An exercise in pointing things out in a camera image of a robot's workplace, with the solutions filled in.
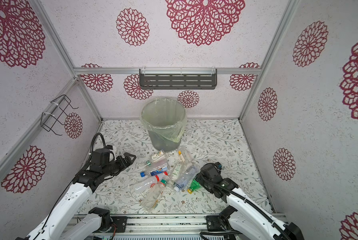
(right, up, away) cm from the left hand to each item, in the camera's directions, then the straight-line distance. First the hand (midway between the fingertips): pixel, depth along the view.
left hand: (131, 162), depth 80 cm
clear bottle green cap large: (+10, -20, +2) cm, 23 cm away
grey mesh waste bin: (+11, +9, +24) cm, 29 cm away
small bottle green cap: (+12, +1, +12) cm, 17 cm away
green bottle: (+34, -13, +2) cm, 37 cm away
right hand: (+36, -7, +2) cm, 36 cm away
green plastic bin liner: (+16, +27, +22) cm, 39 cm away
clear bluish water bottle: (+29, -11, +10) cm, 33 cm away
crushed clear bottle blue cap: (+9, -5, +13) cm, 16 cm away
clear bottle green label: (+25, -6, +6) cm, 26 cm away
